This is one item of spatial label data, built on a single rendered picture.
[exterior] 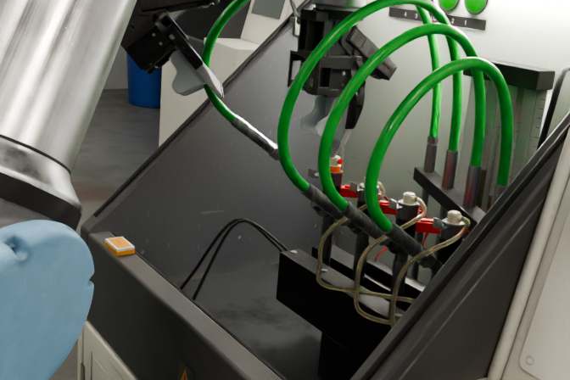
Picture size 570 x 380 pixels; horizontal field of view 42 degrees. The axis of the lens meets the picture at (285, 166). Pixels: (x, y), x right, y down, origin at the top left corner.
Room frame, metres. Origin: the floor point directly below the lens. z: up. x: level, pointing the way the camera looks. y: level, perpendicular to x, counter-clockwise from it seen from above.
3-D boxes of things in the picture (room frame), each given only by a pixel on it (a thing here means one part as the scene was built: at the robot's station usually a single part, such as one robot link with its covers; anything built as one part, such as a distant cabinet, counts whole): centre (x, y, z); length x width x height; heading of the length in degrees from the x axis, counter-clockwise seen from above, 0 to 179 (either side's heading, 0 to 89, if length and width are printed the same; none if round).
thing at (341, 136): (1.05, -0.06, 1.19); 0.06 x 0.03 x 0.09; 126
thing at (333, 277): (0.98, -0.14, 0.91); 0.34 x 0.10 x 0.15; 36
